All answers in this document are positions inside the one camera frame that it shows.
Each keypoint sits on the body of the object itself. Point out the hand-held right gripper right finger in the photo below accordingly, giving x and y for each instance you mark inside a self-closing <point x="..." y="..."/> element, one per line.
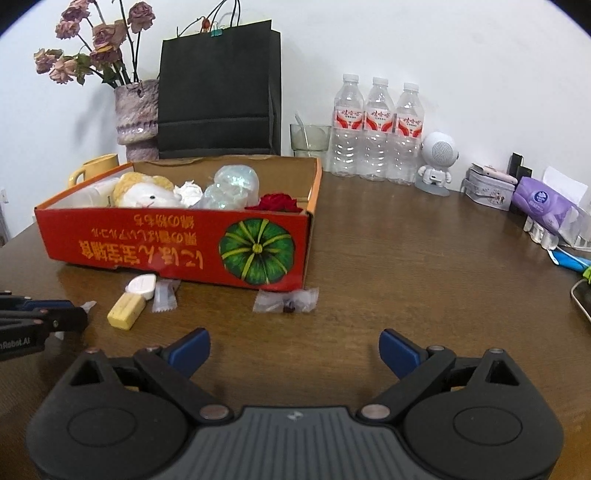
<point x="399" y="353"/>

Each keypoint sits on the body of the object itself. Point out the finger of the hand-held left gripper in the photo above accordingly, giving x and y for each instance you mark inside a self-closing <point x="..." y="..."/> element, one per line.
<point x="46" y="304"/>
<point x="64" y="319"/>

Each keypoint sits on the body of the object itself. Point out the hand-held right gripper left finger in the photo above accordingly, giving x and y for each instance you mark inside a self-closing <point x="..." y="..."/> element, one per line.
<point x="189" y="353"/>

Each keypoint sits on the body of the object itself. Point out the red cardboard box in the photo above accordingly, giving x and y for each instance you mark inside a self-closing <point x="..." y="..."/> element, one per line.
<point x="138" y="240"/>

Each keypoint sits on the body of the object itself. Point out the white and yellow plush sheep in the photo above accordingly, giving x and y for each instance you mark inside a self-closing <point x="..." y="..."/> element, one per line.
<point x="143" y="194"/>

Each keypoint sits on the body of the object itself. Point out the white tissue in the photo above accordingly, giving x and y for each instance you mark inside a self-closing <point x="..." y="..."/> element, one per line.
<point x="189" y="193"/>

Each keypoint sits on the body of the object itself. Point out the clear plastic wrap ball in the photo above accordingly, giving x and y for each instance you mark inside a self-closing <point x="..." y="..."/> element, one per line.
<point x="233" y="184"/>

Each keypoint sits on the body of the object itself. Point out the red artificial rose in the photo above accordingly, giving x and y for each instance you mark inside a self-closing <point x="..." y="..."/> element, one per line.
<point x="277" y="202"/>

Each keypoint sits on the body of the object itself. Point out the translucent white container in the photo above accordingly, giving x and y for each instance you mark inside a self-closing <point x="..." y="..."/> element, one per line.
<point x="94" y="194"/>

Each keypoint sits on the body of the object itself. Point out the clear candy wrapper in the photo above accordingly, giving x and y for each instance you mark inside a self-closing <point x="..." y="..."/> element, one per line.
<point x="165" y="297"/>

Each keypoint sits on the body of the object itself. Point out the yellow rectangular block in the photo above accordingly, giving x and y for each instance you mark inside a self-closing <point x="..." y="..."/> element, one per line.
<point x="124" y="311"/>

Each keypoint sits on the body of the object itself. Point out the clear plastic bag dark item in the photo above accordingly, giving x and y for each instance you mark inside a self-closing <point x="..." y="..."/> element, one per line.
<point x="286" y="301"/>

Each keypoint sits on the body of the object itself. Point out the yellow mug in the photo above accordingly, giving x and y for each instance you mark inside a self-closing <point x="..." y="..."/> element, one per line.
<point x="99" y="166"/>

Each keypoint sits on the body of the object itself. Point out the grey tin box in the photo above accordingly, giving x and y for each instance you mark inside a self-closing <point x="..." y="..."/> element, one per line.
<point x="487" y="197"/>

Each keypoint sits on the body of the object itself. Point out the blue flat object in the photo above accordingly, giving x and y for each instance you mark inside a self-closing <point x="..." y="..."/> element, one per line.
<point x="570" y="261"/>

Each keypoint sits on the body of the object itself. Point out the pale pink case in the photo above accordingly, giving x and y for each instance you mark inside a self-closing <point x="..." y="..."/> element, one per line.
<point x="491" y="173"/>

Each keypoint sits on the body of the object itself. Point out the purple tissue pack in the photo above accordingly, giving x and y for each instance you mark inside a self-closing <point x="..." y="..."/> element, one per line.
<point x="538" y="201"/>

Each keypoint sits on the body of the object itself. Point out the white robot speaker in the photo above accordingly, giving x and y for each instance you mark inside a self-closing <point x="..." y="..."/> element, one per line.
<point x="438" y="150"/>

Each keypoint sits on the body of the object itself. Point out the clear water bottle red label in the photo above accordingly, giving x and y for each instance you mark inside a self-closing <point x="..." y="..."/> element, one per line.
<point x="347" y="129"/>
<point x="378" y="134"/>
<point x="407" y="138"/>

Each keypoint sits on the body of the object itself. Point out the small black block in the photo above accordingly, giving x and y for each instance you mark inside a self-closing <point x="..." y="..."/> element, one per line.
<point x="518" y="164"/>

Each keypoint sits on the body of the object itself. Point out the clear glass cup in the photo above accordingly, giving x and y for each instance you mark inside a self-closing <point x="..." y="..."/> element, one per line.
<point x="310" y="143"/>

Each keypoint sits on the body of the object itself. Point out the black paper bag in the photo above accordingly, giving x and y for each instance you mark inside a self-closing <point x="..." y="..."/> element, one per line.
<point x="217" y="83"/>

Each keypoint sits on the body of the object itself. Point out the dried pink rose bouquet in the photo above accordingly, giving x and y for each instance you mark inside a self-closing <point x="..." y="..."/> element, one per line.
<point x="104" y="39"/>

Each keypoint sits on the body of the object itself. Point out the small orange clip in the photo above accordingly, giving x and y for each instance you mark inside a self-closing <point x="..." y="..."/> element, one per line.
<point x="206" y="24"/>

